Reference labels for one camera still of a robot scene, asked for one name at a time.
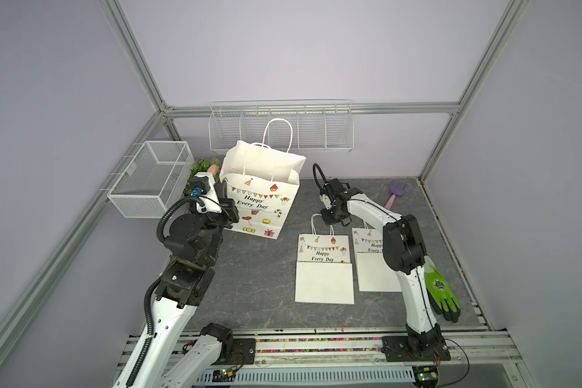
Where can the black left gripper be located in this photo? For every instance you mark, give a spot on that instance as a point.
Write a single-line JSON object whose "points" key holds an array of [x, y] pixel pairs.
{"points": [[228, 204]]}

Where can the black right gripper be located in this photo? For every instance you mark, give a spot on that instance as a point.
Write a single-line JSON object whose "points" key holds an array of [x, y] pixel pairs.
{"points": [[326, 219]]}

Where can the small white party paper bag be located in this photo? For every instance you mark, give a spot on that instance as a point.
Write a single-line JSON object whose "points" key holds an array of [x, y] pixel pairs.
{"points": [[324, 268]]}

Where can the large white party paper bag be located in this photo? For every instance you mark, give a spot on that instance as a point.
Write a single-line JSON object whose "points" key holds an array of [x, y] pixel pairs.
{"points": [[373, 274]]}

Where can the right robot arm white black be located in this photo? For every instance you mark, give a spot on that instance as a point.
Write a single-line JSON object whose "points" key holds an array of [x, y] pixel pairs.
{"points": [[404, 252]]}

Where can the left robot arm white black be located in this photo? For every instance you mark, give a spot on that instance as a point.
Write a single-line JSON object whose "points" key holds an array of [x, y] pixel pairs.
{"points": [[192, 231]]}

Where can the potted plant with pink flower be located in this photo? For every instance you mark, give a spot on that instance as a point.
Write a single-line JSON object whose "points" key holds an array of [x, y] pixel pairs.
{"points": [[212, 165]]}

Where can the pink purple toy rake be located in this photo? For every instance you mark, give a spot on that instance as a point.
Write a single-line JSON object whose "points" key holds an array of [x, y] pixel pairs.
{"points": [[397, 190]]}

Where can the green black work glove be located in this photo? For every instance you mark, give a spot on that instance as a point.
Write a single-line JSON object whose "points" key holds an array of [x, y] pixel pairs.
{"points": [[441, 296]]}

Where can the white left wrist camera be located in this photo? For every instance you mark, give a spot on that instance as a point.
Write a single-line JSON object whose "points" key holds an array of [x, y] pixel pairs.
{"points": [[202, 188]]}

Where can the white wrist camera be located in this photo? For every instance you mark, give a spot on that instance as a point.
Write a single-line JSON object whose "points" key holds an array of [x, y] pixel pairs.
{"points": [[326, 201], [202, 188]]}

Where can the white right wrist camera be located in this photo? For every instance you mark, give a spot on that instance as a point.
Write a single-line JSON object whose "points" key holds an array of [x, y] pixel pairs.
{"points": [[326, 201]]}

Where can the white wire side basket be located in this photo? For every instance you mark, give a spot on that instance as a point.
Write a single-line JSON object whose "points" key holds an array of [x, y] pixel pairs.
{"points": [[153, 180]]}

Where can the white wire wall shelf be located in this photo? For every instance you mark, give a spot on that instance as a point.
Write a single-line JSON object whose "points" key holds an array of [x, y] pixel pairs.
{"points": [[294, 125]]}

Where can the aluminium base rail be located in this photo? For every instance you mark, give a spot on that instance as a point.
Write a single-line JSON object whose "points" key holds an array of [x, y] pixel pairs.
{"points": [[337, 358]]}

